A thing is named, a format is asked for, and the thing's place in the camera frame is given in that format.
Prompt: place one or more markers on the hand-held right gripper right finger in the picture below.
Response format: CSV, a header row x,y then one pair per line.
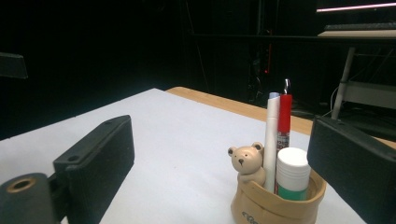
x,y
351,168

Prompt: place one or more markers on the green and white glue stick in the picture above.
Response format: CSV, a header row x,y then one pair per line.
x,y
292,168

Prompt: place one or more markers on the white table cover sheet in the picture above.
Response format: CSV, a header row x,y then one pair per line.
x,y
171,140

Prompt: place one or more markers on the red pen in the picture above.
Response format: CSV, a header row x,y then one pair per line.
x,y
285,115

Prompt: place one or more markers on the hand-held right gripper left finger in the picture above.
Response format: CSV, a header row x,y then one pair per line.
x,y
96,168

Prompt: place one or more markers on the white pen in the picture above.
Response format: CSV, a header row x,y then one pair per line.
x,y
271,140

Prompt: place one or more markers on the dark equipment rack red light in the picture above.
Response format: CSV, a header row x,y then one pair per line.
x,y
264,62

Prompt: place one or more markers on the grey metal desk frame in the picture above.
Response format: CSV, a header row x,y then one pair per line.
x,y
367,90

